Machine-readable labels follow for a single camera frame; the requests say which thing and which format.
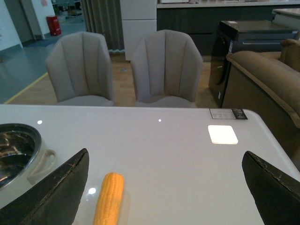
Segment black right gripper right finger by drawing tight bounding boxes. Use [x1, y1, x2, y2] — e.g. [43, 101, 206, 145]
[242, 151, 300, 225]

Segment beige upholstered chair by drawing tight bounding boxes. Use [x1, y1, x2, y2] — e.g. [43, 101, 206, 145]
[131, 30, 203, 108]
[45, 31, 114, 106]

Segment brown sofa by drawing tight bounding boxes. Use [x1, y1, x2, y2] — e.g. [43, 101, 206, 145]
[222, 39, 300, 167]

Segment white electric cooking pot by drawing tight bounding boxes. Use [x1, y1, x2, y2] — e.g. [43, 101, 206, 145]
[0, 123, 58, 190]

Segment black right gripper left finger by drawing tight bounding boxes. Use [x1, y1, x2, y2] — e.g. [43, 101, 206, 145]
[0, 149, 89, 225]

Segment right beige upholstered chair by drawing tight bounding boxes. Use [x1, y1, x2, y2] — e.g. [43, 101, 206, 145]
[131, 30, 203, 108]

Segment black appliance cabinet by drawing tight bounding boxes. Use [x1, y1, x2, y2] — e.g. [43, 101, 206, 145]
[209, 20, 298, 108]

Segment dark kitchen counter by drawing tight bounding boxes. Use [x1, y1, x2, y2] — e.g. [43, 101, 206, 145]
[157, 0, 300, 61]

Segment table label sticker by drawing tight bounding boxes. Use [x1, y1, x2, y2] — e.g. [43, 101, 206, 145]
[210, 108, 248, 120]

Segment white cabinet column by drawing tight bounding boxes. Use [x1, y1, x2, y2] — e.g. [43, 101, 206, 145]
[120, 0, 157, 61]

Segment left beige upholstered chair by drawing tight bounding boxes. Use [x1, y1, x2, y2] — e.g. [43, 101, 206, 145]
[45, 31, 114, 106]

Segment yellow corn cob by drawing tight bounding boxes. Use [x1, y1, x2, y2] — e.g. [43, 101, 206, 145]
[93, 172, 124, 225]

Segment red fire box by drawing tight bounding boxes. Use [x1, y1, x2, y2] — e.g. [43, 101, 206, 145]
[46, 15, 61, 36]

